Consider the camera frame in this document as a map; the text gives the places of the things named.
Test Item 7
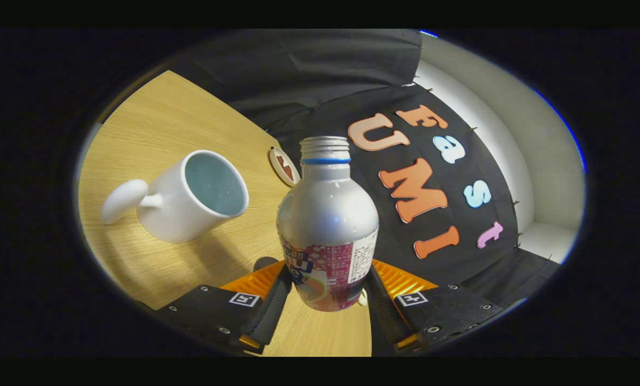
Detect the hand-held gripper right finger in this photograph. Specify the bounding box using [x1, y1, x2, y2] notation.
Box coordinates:
[365, 259, 505, 352]

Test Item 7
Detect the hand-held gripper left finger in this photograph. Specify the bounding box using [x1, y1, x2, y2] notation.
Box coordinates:
[153, 260, 293, 355]

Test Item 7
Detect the silver juice bottle red label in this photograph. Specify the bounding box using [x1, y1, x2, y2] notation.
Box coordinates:
[276, 136, 380, 313]

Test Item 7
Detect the white cup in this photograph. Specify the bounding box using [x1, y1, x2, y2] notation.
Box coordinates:
[101, 150, 250, 244]

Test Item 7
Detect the white round plate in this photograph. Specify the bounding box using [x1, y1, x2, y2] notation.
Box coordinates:
[269, 147, 301, 187]

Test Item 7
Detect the wooden table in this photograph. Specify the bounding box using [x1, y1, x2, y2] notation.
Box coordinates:
[77, 70, 373, 357]

